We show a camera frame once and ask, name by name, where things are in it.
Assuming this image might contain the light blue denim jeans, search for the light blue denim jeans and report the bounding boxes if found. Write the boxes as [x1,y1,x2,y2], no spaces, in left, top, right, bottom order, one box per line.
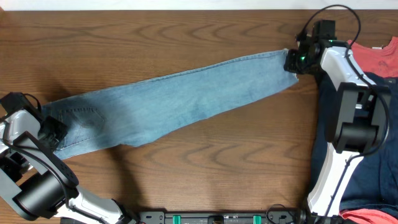
[42,50,298,159]

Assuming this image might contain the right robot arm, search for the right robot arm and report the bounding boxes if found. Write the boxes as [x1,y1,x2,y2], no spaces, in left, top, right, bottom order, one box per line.
[284,20,391,223]

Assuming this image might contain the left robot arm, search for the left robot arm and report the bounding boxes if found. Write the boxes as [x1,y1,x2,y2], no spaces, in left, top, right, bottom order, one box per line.
[1,92,140,224]

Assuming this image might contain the red t-shirt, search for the red t-shirt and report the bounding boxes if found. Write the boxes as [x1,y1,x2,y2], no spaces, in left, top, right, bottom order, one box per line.
[340,37,397,223]

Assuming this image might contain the dark navy trousers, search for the dark navy trousers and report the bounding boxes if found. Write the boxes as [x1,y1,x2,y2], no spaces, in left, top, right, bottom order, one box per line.
[308,71,398,215]

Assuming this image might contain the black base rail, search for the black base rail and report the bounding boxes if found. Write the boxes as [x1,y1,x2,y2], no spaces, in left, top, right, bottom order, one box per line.
[139,209,305,224]

